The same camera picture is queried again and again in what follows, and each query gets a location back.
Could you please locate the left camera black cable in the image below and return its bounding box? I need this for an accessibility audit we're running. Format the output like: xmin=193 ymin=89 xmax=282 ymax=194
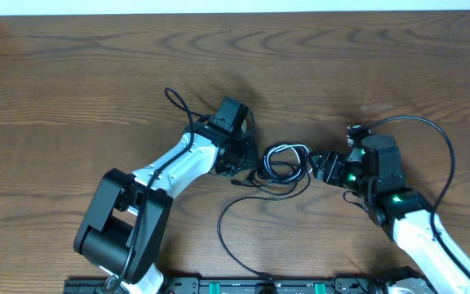
xmin=104 ymin=87 xmax=207 ymax=292

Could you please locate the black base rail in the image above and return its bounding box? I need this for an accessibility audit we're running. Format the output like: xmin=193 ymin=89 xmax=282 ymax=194
xmin=63 ymin=275 xmax=440 ymax=294

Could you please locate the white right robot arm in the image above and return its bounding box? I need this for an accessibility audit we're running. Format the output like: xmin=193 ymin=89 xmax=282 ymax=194
xmin=308 ymin=134 xmax=470 ymax=293

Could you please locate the camera black cable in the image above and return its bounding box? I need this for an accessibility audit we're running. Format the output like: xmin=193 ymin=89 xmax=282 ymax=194
xmin=104 ymin=87 xmax=207 ymax=292
xmin=365 ymin=115 xmax=470 ymax=294

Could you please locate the white usb cable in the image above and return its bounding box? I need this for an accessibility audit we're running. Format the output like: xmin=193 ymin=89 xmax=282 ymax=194
xmin=262 ymin=143 xmax=312 ymax=183

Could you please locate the thin black cable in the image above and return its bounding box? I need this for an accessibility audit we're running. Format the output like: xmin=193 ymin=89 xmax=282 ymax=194
xmin=216 ymin=142 xmax=313 ymax=282

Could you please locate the right camera black cable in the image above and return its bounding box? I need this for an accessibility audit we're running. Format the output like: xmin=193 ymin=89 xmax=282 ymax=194
xmin=365 ymin=115 xmax=470 ymax=294

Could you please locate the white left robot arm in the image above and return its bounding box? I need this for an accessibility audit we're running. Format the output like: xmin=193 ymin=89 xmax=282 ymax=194
xmin=64 ymin=97 xmax=258 ymax=293

